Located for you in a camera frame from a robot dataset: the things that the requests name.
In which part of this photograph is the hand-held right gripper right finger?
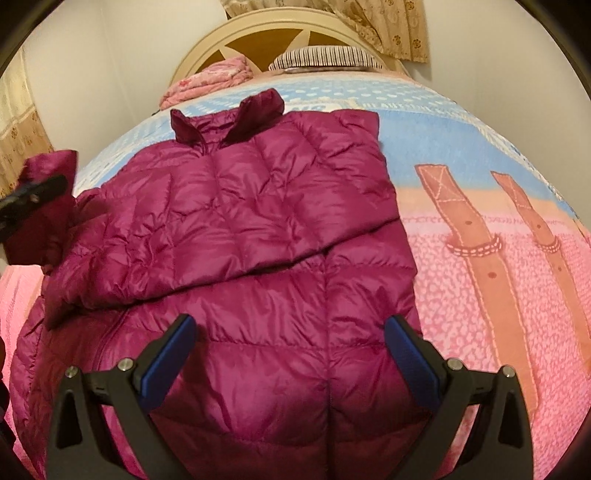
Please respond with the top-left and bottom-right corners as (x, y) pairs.
(384, 315), (542, 480)

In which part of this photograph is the magenta puffer jacket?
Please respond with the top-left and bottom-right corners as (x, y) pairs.
(4, 89), (432, 480)

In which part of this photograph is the printed blue pink blanket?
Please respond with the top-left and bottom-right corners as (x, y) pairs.
(0, 69), (591, 480)

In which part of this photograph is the beige floral curtain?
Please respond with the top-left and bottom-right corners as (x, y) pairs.
(0, 48), (56, 199)
(219, 0), (432, 63)

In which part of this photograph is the cream wooden headboard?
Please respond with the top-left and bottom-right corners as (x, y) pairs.
(172, 7), (407, 86)

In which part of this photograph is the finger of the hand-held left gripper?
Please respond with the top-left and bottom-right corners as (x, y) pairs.
(0, 174), (66, 241)

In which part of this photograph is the striped pillow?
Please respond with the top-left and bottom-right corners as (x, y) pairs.
(269, 46), (384, 75)

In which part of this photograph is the pink floral folded quilt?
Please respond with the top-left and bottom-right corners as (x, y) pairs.
(160, 56), (254, 110)

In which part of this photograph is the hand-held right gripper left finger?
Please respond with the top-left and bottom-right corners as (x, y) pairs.
(45, 314), (198, 480)

